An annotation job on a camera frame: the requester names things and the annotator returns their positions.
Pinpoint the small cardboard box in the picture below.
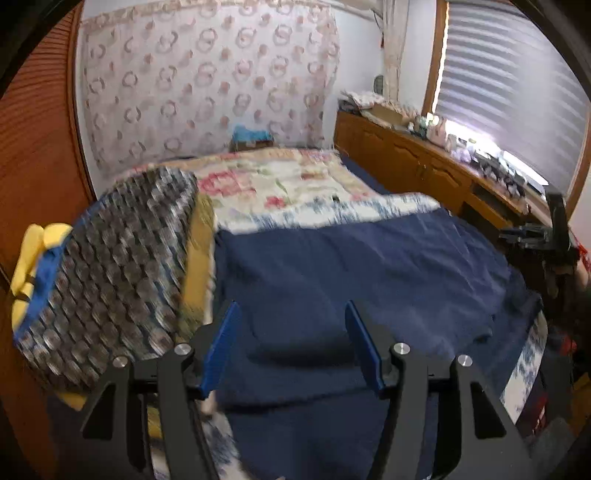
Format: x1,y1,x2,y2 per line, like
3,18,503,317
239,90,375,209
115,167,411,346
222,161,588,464
229,138,273,154

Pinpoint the circle-print dark garment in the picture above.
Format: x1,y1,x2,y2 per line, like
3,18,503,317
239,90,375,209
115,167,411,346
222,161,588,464
14,166,200,393

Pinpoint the wooden louvered wardrobe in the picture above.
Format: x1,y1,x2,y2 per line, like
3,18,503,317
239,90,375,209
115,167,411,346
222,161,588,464
0,9,98,480

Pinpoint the navy printed t-shirt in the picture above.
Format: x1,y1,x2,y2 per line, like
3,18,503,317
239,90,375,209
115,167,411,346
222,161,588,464
212,208,543,480

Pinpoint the beige patterned drape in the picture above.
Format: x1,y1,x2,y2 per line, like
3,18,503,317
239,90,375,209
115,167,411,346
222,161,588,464
381,0,407,100

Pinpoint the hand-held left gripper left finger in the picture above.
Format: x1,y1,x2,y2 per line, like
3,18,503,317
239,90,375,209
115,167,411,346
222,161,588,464
81,300,242,480

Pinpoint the open cardboard box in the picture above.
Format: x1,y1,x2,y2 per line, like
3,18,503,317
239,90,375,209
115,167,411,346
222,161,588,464
369,102,421,127

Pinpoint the circle-print sheer curtain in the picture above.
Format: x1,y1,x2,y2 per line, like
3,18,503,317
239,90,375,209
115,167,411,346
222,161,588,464
78,0,342,178

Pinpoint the small grey tripod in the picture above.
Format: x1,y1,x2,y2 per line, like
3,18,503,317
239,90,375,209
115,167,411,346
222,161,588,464
475,157,504,183
503,168,527,195

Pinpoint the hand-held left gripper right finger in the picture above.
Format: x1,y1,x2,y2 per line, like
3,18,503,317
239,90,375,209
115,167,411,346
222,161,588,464
345,300,529,480

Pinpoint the blue floral cloth cover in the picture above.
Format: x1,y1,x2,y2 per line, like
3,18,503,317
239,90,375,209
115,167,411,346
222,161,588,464
148,191,548,480

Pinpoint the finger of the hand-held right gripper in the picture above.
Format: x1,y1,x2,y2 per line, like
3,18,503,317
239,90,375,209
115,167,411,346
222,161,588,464
499,224,552,252

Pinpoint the folded floral cloth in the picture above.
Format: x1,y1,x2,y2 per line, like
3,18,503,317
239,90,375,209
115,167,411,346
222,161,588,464
339,90,384,112

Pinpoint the striped window blind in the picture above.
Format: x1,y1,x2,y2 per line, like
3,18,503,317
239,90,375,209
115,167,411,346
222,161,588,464
434,0,591,185

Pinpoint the yellow plush toy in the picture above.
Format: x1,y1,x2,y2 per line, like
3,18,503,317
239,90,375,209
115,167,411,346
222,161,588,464
10,194,217,409

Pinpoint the wooden cabinet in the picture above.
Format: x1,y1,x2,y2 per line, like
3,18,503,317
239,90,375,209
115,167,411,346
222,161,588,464
333,111,555,232

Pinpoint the pink floral blanket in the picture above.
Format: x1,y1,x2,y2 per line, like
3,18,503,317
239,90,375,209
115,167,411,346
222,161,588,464
106,147,393,232

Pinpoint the dark blue bed sheet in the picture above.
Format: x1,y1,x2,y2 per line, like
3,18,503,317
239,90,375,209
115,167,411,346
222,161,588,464
342,157,393,195

